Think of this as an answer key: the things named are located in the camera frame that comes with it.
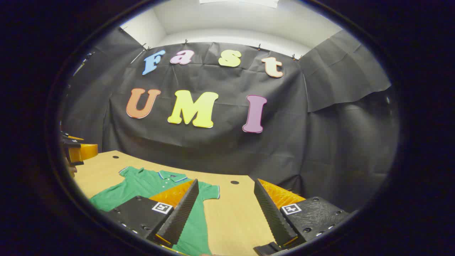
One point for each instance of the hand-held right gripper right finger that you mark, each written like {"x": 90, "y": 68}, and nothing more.
{"x": 272, "y": 213}

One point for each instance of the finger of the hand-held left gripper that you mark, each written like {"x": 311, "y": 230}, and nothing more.
{"x": 73, "y": 136}
{"x": 87, "y": 152}

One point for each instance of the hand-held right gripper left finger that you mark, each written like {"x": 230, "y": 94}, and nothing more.
{"x": 179, "y": 213}

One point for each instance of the green T-shirt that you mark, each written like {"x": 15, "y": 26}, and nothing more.
{"x": 142, "y": 185}

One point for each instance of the white ceiling light panel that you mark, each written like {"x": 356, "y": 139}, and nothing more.
{"x": 241, "y": 2}

